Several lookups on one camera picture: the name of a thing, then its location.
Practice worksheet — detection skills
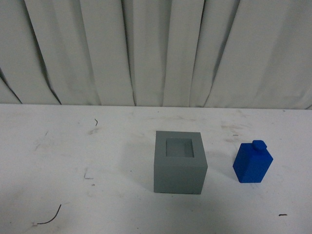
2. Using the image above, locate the blue block part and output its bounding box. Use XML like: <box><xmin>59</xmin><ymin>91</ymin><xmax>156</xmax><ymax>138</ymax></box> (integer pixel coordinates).
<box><xmin>233</xmin><ymin>140</ymin><xmax>273</xmax><ymax>183</ymax></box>

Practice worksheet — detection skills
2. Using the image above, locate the gray cube base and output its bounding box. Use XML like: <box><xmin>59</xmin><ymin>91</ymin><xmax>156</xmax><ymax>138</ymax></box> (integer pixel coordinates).
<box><xmin>154</xmin><ymin>131</ymin><xmax>208</xmax><ymax>195</ymax></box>

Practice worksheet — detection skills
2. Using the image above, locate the white curtain backdrop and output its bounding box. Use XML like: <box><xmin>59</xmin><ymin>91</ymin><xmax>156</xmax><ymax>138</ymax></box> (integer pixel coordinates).
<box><xmin>0</xmin><ymin>0</ymin><xmax>312</xmax><ymax>109</ymax></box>

